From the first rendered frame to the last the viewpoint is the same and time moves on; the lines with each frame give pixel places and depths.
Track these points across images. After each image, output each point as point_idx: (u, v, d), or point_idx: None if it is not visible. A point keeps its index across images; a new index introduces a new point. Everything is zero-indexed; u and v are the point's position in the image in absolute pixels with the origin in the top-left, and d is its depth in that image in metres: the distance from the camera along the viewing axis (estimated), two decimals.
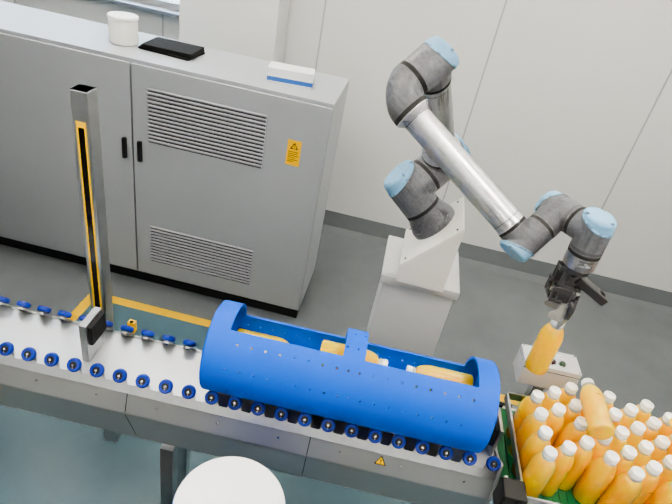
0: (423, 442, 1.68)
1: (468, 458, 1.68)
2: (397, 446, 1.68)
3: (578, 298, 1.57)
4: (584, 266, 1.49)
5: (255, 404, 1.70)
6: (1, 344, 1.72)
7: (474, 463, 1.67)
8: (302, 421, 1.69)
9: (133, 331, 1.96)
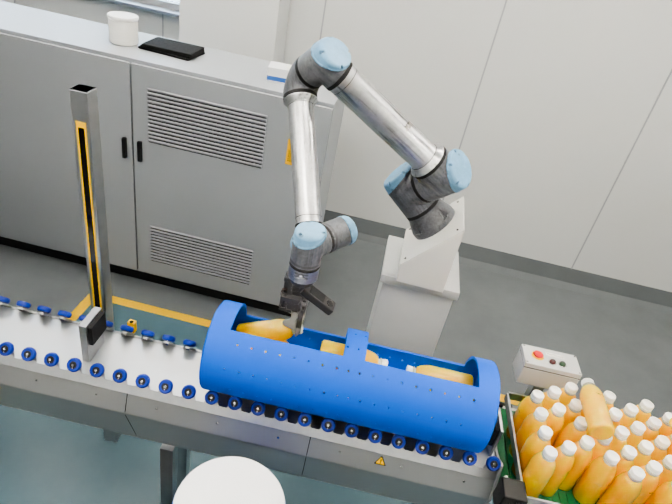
0: (423, 442, 1.68)
1: (468, 458, 1.68)
2: (397, 446, 1.68)
3: (305, 307, 1.62)
4: (299, 277, 1.55)
5: (255, 404, 1.70)
6: (1, 344, 1.72)
7: (474, 463, 1.67)
8: (302, 421, 1.69)
9: (133, 331, 1.96)
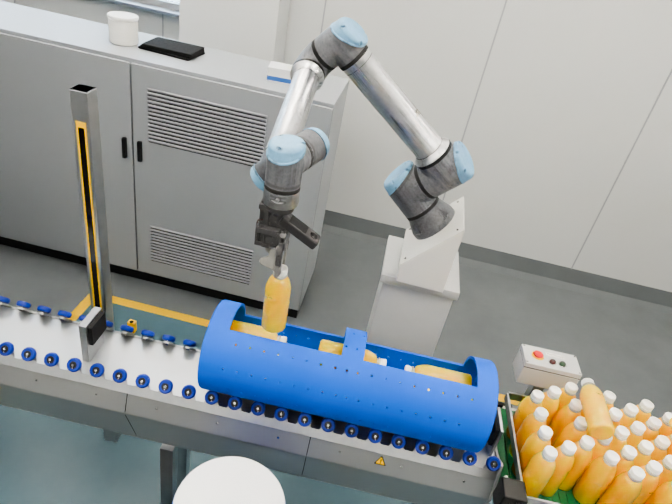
0: (422, 442, 1.68)
1: (468, 458, 1.68)
2: (398, 446, 1.68)
3: (284, 240, 1.39)
4: (275, 201, 1.32)
5: (254, 405, 1.70)
6: (1, 344, 1.72)
7: (475, 462, 1.68)
8: (302, 421, 1.69)
9: (133, 331, 1.96)
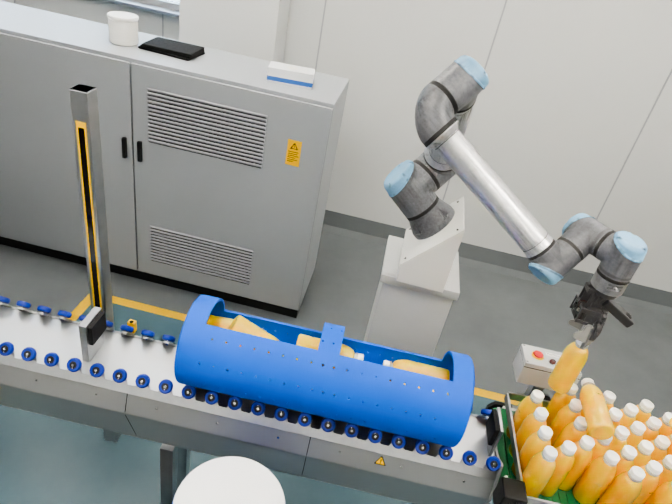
0: (423, 452, 1.68)
1: (468, 458, 1.68)
2: (399, 437, 1.68)
3: (605, 319, 1.58)
4: (613, 289, 1.50)
5: (261, 412, 1.69)
6: (1, 344, 1.72)
7: (475, 462, 1.68)
8: (306, 417, 1.69)
9: (133, 331, 1.96)
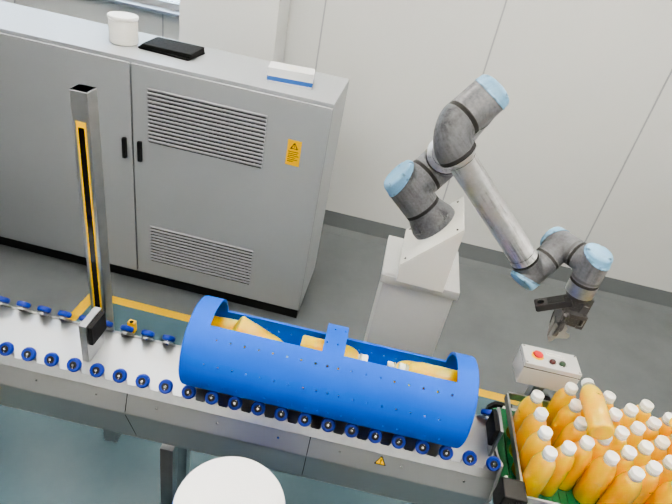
0: (420, 452, 1.68)
1: (468, 458, 1.68)
2: (401, 438, 1.68)
3: None
4: None
5: (258, 413, 1.69)
6: (1, 344, 1.72)
7: (475, 462, 1.68)
8: (307, 418, 1.69)
9: (133, 331, 1.96)
